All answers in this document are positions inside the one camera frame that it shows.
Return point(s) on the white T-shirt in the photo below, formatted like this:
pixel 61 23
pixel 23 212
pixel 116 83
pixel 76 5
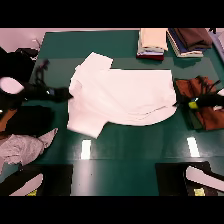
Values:
pixel 126 96

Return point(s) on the black garment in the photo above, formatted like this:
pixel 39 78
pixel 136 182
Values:
pixel 31 121

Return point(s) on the navy blue garment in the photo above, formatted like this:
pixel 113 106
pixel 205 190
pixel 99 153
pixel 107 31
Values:
pixel 181 47

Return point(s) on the dark brown garment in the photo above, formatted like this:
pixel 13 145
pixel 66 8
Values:
pixel 195 37

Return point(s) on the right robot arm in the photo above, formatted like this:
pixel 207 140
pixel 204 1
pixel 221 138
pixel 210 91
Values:
pixel 210 100

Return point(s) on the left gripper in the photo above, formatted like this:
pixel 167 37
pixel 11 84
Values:
pixel 60 94

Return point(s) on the dark red garment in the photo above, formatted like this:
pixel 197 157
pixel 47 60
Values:
pixel 150 57

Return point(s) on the rust brown garment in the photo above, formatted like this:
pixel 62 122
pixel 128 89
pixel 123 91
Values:
pixel 188 87

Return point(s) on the pale grey garment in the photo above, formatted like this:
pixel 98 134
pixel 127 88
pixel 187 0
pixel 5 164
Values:
pixel 149 52

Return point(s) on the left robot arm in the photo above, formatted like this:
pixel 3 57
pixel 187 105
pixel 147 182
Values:
pixel 13 100

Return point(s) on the cream garment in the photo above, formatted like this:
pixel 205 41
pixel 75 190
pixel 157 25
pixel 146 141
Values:
pixel 153 38

